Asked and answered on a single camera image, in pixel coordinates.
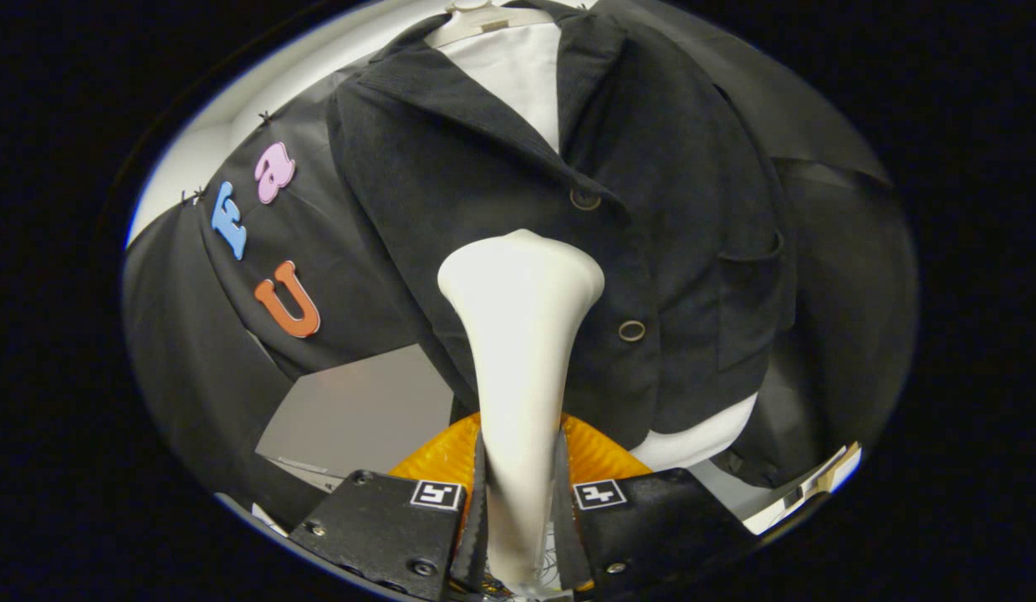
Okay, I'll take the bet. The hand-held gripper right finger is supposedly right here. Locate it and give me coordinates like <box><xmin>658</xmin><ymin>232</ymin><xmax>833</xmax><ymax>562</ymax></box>
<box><xmin>554</xmin><ymin>411</ymin><xmax>757</xmax><ymax>596</ymax></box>

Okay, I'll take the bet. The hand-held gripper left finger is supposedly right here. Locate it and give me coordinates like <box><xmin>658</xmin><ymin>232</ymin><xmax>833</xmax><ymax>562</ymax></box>
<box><xmin>288</xmin><ymin>411</ymin><xmax>487</xmax><ymax>601</ymax></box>

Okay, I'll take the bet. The white garment steamer head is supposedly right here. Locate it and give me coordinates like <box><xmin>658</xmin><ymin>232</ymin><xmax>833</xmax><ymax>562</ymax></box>
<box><xmin>436</xmin><ymin>229</ymin><xmax>606</xmax><ymax>590</ymax></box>

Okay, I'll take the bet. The black jacket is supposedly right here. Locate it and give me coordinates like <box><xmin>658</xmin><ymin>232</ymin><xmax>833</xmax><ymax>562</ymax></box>
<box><xmin>327</xmin><ymin>0</ymin><xmax>799</xmax><ymax>452</ymax></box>

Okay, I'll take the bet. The grey cabinet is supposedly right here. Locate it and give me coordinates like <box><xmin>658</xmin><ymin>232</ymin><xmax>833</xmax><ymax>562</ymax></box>
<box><xmin>254</xmin><ymin>344</ymin><xmax>456</xmax><ymax>494</ymax></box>

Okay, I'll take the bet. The small cardboard box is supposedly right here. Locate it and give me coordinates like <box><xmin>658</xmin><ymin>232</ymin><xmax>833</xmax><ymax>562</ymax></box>
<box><xmin>743</xmin><ymin>441</ymin><xmax>863</xmax><ymax>536</ymax></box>

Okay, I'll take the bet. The black backdrop cloth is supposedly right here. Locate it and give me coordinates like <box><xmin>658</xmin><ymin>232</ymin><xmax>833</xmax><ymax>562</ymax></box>
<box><xmin>120</xmin><ymin>0</ymin><xmax>920</xmax><ymax>536</ymax></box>

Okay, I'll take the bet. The row of black clips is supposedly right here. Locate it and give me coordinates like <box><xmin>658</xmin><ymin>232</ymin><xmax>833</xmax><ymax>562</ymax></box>
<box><xmin>181</xmin><ymin>109</ymin><xmax>276</xmax><ymax>206</ymax></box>

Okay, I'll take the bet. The white mannequin torso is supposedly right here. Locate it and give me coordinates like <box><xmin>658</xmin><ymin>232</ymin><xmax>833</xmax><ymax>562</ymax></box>
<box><xmin>438</xmin><ymin>21</ymin><xmax>759</xmax><ymax>472</ymax></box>

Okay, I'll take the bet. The white plastic hanger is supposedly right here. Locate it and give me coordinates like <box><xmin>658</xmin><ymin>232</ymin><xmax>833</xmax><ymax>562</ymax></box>
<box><xmin>424</xmin><ymin>0</ymin><xmax>560</xmax><ymax>48</ymax></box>

